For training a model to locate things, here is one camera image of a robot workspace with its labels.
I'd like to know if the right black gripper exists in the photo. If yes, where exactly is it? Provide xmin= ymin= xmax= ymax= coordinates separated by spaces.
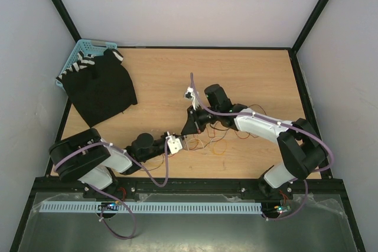
xmin=181 ymin=103 xmax=220 ymax=136

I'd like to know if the red wire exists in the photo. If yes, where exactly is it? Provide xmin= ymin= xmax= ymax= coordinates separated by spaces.
xmin=183 ymin=126 xmax=258 ymax=151

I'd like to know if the orange yellow wire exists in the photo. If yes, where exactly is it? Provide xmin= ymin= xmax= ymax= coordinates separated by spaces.
xmin=153 ymin=139 xmax=229 ymax=168

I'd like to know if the white wire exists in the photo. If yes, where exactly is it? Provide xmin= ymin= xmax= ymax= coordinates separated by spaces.
xmin=184 ymin=135 xmax=234 ymax=155

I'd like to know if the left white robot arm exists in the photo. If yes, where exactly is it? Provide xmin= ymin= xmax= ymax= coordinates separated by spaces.
xmin=49 ymin=128 xmax=184 ymax=198

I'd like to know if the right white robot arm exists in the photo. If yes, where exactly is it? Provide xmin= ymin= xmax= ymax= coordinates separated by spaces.
xmin=181 ymin=84 xmax=332 ymax=198

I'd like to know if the striped black white cloth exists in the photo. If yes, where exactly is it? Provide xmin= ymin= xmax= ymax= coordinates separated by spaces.
xmin=56 ymin=48 xmax=123 ymax=83

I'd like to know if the blue plastic basket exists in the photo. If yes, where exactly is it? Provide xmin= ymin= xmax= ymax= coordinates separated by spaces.
xmin=61 ymin=39 xmax=118 ymax=74

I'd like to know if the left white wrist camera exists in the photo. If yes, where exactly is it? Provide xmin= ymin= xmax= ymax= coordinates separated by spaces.
xmin=166 ymin=132 xmax=183 ymax=155

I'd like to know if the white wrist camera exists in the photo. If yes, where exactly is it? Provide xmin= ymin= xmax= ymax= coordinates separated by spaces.
xmin=184 ymin=87 xmax=200 ymax=110
xmin=166 ymin=132 xmax=183 ymax=155

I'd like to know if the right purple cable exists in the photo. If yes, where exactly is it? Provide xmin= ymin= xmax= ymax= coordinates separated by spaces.
xmin=190 ymin=72 xmax=336 ymax=222

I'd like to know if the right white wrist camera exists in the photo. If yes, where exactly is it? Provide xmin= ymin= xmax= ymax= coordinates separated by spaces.
xmin=184 ymin=87 xmax=200 ymax=110

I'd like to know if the light blue cable duct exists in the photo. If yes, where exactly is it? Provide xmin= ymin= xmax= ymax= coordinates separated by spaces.
xmin=37 ymin=201 xmax=262 ymax=215

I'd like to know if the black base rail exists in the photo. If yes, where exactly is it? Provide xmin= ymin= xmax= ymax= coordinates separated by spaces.
xmin=82 ymin=176 xmax=295 ymax=202

